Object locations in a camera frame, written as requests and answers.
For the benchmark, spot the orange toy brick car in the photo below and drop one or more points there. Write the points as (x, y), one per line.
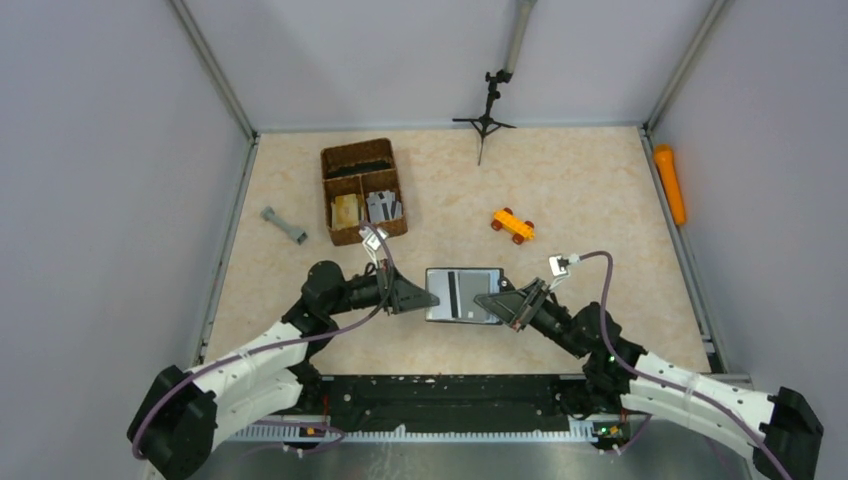
(520, 231)

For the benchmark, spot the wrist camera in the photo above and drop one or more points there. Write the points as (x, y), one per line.
(560, 268)
(373, 239)

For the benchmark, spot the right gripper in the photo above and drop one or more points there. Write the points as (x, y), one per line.
(507, 304)

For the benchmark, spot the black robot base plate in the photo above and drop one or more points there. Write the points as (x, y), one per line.
(457, 403)

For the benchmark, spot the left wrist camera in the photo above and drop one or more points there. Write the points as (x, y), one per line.
(373, 239)

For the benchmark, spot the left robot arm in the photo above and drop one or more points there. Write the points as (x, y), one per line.
(186, 414)

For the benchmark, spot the brown wicker basket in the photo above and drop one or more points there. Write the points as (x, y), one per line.
(360, 168)

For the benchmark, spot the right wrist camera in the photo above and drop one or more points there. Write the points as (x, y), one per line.
(560, 268)

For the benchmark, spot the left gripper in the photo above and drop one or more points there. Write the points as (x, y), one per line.
(410, 296)

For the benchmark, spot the black mini tripod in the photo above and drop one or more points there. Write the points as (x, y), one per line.
(485, 124)

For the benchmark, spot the grey pole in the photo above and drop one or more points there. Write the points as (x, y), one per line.
(523, 13)

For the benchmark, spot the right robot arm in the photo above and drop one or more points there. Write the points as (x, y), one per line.
(779, 433)

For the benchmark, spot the orange flashlight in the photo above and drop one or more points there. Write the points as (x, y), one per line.
(664, 160)

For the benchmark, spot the grey plastic connector piece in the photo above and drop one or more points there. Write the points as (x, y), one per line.
(295, 233)

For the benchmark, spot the white slotted cable duct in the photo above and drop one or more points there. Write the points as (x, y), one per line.
(579, 432)

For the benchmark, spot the gold cards in basket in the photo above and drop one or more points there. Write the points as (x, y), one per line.
(347, 211)

